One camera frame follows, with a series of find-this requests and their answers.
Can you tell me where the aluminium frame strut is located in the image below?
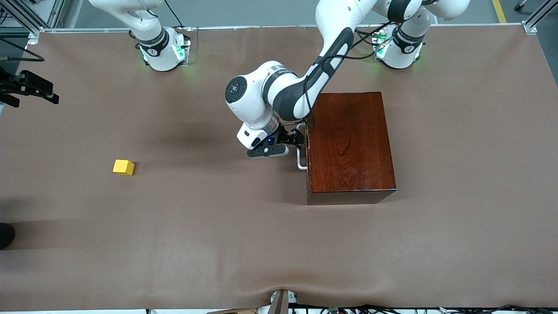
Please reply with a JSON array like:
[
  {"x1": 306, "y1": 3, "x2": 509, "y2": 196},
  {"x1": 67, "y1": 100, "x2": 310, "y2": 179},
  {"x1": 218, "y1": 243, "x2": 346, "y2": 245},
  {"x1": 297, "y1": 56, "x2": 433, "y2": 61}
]
[
  {"x1": 523, "y1": 0, "x2": 558, "y2": 34},
  {"x1": 0, "y1": 0, "x2": 66, "y2": 35}
]

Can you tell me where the light wood drawer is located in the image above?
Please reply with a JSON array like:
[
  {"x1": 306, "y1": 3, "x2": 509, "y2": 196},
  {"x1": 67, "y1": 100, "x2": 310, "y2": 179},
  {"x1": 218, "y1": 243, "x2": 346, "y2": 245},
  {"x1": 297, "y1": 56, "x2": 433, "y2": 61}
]
[{"x1": 296, "y1": 94, "x2": 312, "y2": 195}]

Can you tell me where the dark red wooden cabinet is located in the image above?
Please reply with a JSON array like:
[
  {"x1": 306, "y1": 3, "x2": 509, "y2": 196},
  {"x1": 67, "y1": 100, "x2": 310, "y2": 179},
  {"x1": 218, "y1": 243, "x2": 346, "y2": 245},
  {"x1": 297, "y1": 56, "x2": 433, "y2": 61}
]
[{"x1": 306, "y1": 92, "x2": 397, "y2": 205}]

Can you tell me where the brown table cover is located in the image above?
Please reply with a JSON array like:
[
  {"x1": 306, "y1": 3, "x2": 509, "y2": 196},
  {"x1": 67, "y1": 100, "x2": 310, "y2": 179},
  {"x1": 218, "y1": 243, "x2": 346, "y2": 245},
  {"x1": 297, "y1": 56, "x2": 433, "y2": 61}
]
[{"x1": 0, "y1": 24, "x2": 558, "y2": 311}]

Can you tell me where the thin black cable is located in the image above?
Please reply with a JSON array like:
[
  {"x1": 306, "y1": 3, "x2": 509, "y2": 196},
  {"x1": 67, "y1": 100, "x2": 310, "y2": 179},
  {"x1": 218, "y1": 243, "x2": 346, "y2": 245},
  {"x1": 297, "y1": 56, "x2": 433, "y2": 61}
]
[{"x1": 163, "y1": 0, "x2": 184, "y2": 29}]

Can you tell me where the black camera cable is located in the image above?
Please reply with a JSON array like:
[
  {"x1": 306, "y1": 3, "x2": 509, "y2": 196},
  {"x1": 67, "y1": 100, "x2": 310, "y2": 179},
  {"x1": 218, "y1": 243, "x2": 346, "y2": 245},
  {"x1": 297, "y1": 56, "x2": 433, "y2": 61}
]
[
  {"x1": 303, "y1": 20, "x2": 393, "y2": 128},
  {"x1": 0, "y1": 37, "x2": 45, "y2": 62}
]

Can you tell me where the black round object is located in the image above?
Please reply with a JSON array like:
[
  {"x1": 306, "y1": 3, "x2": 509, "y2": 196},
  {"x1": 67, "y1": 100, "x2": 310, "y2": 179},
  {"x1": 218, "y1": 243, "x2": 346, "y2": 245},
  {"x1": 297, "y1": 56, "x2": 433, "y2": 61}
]
[{"x1": 0, "y1": 222, "x2": 16, "y2": 250}]

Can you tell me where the yellow block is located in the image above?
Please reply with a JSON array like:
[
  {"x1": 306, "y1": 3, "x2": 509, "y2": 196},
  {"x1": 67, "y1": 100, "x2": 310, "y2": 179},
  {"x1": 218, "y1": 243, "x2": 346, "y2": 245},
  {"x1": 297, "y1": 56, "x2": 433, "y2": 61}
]
[{"x1": 113, "y1": 160, "x2": 135, "y2": 176}]

